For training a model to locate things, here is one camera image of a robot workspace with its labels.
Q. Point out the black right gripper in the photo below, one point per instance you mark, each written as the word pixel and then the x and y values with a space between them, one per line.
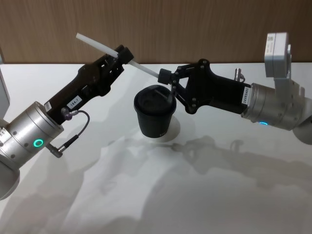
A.
pixel 214 90

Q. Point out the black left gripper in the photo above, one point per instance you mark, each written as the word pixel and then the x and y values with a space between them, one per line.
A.
pixel 73 90

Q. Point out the white plastic straw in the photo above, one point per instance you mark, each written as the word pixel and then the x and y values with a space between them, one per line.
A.
pixel 97 45

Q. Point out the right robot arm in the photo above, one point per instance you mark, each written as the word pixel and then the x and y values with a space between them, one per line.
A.
pixel 275 109

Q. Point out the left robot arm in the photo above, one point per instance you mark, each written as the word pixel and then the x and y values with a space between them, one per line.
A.
pixel 26 131

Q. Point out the black cup lid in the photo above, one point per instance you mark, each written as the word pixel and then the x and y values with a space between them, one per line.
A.
pixel 151 98

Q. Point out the black paper cup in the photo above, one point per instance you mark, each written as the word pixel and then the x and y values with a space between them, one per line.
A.
pixel 153 122

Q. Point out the white round coaster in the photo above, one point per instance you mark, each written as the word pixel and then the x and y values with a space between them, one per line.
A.
pixel 174 131

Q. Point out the white table cloth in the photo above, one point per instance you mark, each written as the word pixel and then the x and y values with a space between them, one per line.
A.
pixel 156 185

